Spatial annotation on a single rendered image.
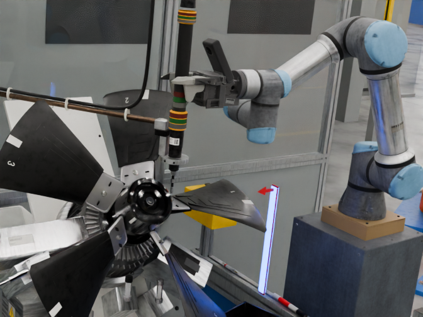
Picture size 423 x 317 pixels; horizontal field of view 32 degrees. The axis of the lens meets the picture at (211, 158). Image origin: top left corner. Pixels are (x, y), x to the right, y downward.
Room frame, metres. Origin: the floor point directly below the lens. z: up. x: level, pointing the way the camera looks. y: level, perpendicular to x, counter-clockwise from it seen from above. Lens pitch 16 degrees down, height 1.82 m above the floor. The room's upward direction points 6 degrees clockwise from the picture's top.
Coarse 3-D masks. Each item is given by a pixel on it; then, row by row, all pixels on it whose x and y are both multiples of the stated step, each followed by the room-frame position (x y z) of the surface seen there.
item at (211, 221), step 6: (192, 186) 2.25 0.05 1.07; (198, 186) 2.26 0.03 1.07; (192, 210) 2.20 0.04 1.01; (192, 216) 2.20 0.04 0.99; (198, 216) 2.18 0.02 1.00; (204, 216) 2.15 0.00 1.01; (210, 216) 2.13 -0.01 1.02; (216, 216) 2.13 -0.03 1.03; (204, 222) 2.15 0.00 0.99; (210, 222) 2.13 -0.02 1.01; (216, 222) 2.13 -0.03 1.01; (222, 222) 2.14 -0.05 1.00; (228, 222) 2.16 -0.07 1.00; (234, 222) 2.17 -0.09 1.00; (210, 228) 2.12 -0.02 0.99; (216, 228) 2.13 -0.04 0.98
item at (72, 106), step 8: (0, 96) 1.90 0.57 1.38; (16, 96) 1.88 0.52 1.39; (24, 96) 1.88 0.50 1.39; (48, 104) 1.86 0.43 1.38; (56, 104) 1.85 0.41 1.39; (64, 104) 1.84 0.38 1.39; (72, 104) 1.84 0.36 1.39; (96, 112) 1.82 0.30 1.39; (104, 112) 1.81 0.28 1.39; (112, 112) 1.80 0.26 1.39; (120, 112) 1.80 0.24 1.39; (136, 120) 1.79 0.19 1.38; (144, 120) 1.78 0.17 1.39; (152, 120) 1.77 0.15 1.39
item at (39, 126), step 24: (24, 120) 1.65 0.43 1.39; (48, 120) 1.66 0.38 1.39; (24, 144) 1.63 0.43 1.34; (48, 144) 1.65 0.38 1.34; (72, 144) 1.66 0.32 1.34; (0, 168) 1.61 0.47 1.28; (24, 168) 1.62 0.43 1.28; (48, 168) 1.64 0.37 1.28; (72, 168) 1.65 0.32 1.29; (96, 168) 1.67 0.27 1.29; (48, 192) 1.64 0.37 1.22; (72, 192) 1.66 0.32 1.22
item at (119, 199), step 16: (128, 192) 1.64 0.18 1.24; (144, 192) 1.67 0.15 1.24; (160, 192) 1.70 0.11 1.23; (112, 208) 1.71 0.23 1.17; (128, 208) 1.62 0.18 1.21; (144, 208) 1.64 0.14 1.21; (160, 208) 1.66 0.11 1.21; (128, 224) 1.64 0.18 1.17; (144, 224) 1.62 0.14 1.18; (160, 224) 1.64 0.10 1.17; (128, 240) 1.68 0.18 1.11; (144, 240) 1.70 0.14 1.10
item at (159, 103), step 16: (112, 96) 1.93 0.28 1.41; (160, 96) 1.93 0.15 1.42; (144, 112) 1.89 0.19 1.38; (160, 112) 1.89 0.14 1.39; (112, 128) 1.87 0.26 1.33; (128, 128) 1.86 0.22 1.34; (144, 128) 1.85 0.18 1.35; (128, 144) 1.82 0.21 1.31; (144, 144) 1.81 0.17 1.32; (128, 160) 1.79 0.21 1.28; (144, 160) 1.78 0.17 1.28
